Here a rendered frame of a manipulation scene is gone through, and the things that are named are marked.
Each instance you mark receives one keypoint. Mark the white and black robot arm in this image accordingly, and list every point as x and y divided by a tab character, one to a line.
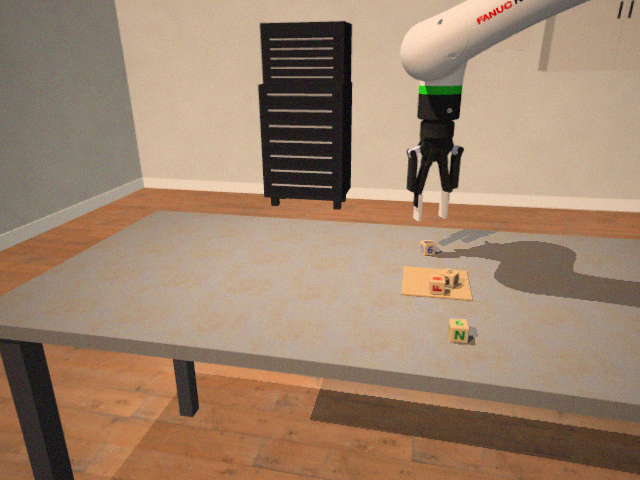
439	45

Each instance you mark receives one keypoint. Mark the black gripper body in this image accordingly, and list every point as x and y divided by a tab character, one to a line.
436	135

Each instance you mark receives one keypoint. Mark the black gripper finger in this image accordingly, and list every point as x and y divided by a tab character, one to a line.
445	179
416	183

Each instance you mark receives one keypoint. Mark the tan square mat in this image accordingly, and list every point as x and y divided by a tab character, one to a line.
416	283

